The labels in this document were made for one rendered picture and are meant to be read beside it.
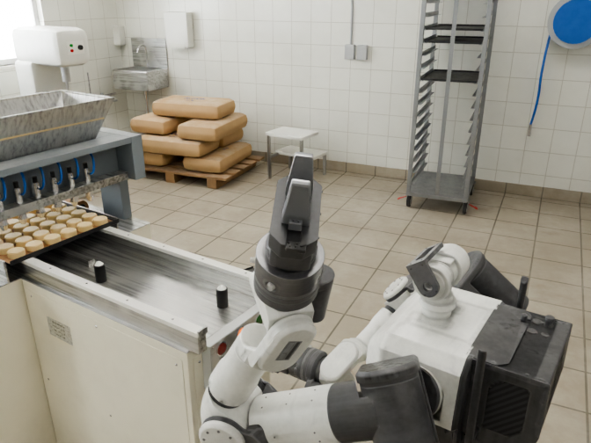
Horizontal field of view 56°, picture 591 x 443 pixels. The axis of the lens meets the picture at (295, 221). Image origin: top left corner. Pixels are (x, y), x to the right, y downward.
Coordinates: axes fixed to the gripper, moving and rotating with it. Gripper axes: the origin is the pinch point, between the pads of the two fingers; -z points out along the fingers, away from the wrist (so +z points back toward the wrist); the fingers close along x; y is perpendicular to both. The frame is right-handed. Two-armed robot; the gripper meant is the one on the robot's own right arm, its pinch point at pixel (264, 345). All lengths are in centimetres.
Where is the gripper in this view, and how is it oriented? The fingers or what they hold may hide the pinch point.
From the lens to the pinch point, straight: 153.7
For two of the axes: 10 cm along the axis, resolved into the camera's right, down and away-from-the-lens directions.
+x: 0.1, 9.3, 3.8
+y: 5.5, -3.2, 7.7
